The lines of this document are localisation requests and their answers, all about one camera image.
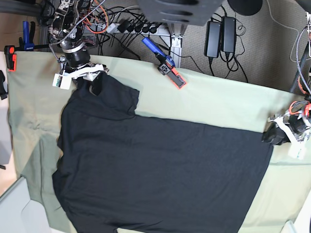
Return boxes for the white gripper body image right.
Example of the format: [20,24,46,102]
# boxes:
[268,101,311,159]

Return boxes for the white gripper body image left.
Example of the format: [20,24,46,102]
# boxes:
[52,56,109,89]

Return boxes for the dark navy T-shirt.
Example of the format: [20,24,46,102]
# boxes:
[52,75,273,233]

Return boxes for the white power strip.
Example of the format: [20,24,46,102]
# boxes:
[106,21,170,36]

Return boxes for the light green table cloth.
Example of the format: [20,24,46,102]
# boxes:
[7,52,311,233]

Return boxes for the blue orange clamp left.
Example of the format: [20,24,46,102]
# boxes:
[4,21,49,72]

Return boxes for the blue orange clamp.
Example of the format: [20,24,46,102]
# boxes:
[4,21,49,72]
[142,37,187,89]

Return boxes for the blue orange clamp centre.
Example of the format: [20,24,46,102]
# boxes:
[142,37,187,89]

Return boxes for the black power adapter pair left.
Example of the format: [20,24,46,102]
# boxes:
[204,21,221,58]

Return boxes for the black power adapter pair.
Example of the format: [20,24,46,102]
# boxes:
[221,17,237,53]
[204,21,221,58]

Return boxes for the black power adapter pair right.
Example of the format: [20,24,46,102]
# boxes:
[221,17,237,53]

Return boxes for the grey plastic bin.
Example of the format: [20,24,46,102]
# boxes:
[0,177,51,233]

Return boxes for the aluminium frame post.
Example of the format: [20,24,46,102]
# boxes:
[157,23,187,68]

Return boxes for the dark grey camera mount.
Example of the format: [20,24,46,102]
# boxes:
[137,0,223,26]

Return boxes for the white cable on floor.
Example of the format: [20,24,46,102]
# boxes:
[266,0,307,61]

